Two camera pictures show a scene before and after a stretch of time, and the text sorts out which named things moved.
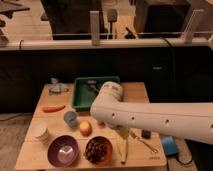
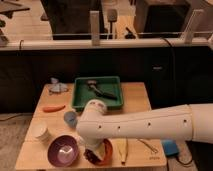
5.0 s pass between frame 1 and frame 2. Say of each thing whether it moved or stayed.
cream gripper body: moved
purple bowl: stayed
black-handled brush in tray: stayed
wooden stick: stayed
